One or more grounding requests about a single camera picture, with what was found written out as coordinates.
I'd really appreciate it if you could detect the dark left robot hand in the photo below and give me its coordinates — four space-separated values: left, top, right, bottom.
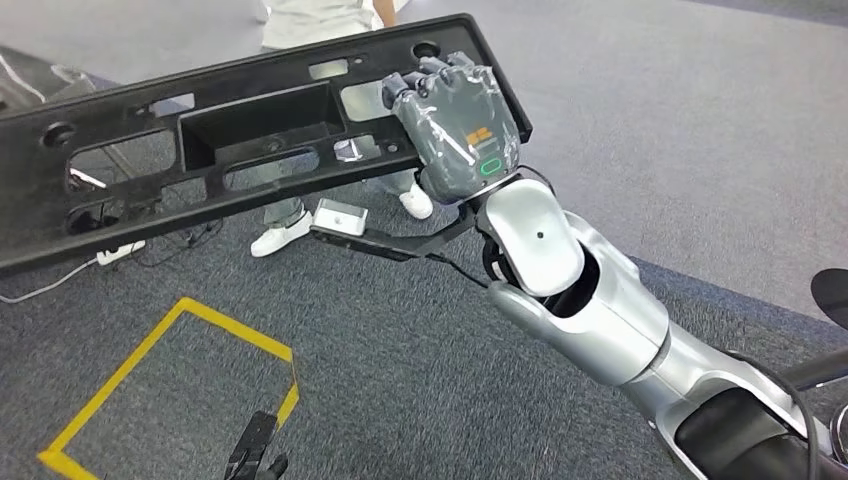
261 452 291 480

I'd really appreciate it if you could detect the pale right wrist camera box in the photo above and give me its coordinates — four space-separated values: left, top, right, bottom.
312 198 370 238

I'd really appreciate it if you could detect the black round floor disc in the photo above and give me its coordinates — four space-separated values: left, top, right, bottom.
810 268 848 326

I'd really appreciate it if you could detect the white power strip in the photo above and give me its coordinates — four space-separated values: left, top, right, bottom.
95 240 147 268

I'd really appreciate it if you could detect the long black plastic part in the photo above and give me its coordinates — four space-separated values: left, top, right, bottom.
0 13 533 276

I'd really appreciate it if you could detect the person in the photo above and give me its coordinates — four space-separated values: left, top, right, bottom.
250 0 435 260

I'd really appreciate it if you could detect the black floor cable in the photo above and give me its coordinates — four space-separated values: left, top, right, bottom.
129 218 227 270

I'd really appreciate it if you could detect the white power cable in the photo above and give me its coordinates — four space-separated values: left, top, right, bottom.
0 256 101 306

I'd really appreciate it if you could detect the black right wrist camera bracket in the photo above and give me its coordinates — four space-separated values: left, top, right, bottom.
309 205 480 264

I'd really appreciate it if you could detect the yellow tape square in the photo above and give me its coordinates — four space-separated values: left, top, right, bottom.
36 296 301 480

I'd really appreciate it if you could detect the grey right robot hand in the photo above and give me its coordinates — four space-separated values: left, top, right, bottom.
380 51 523 205

